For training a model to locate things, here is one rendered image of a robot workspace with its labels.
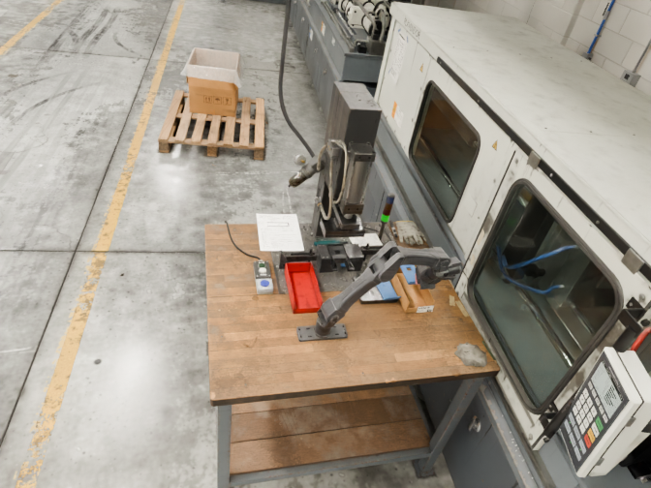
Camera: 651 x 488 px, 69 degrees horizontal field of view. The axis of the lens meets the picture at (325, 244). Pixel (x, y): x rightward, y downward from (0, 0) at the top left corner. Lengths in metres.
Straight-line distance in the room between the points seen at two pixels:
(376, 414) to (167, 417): 1.09
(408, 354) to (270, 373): 0.55
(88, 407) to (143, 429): 0.32
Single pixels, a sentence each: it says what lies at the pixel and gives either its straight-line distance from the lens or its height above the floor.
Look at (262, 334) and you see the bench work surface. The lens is 1.87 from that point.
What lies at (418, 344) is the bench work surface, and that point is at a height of 0.90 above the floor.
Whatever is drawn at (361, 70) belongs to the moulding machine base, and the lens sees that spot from 5.02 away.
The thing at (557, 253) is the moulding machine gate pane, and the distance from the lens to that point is 1.78.
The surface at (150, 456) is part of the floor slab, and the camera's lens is 2.65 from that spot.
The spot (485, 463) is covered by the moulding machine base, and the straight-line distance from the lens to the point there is 2.34.
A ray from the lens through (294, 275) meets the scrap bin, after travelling 2.11.
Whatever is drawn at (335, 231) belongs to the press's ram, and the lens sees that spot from 2.01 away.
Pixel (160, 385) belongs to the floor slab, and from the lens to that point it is 2.85.
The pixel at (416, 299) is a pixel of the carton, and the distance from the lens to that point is 2.15.
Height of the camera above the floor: 2.34
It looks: 38 degrees down
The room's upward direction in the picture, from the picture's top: 11 degrees clockwise
